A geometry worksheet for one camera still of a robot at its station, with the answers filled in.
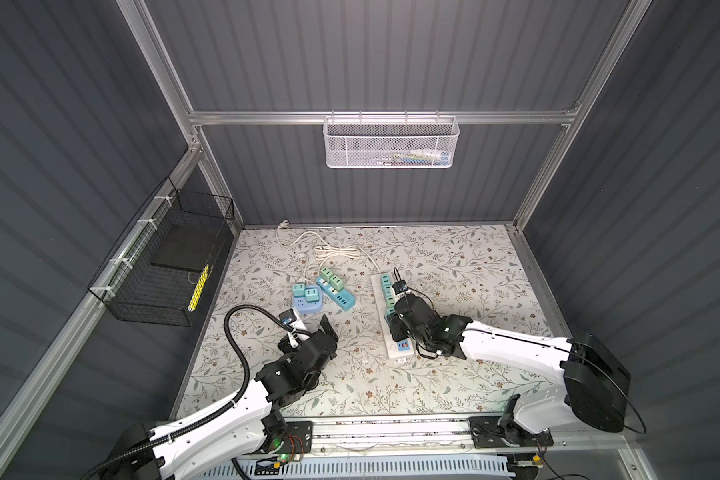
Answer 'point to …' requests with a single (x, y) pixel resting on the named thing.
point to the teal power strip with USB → (340, 296)
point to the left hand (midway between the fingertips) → (315, 325)
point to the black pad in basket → (187, 246)
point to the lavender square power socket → (302, 306)
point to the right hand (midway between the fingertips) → (393, 318)
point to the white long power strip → (395, 350)
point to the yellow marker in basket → (199, 287)
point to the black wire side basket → (161, 268)
